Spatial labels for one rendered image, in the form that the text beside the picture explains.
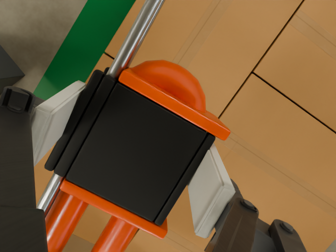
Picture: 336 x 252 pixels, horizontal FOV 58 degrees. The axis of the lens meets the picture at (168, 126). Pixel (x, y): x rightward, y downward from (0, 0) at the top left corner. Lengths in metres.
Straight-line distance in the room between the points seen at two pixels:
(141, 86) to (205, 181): 0.06
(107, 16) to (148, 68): 1.30
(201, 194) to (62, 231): 0.11
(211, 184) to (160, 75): 0.07
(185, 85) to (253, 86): 0.78
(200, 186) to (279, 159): 0.89
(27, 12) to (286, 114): 1.17
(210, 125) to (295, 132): 0.87
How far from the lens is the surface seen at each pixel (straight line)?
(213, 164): 0.17
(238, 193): 0.17
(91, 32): 1.49
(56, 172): 0.20
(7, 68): 1.48
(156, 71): 0.19
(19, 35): 1.58
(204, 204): 0.16
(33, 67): 1.56
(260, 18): 0.97
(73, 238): 0.27
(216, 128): 0.18
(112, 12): 1.48
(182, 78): 0.19
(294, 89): 1.01
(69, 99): 0.16
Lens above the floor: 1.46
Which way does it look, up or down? 77 degrees down
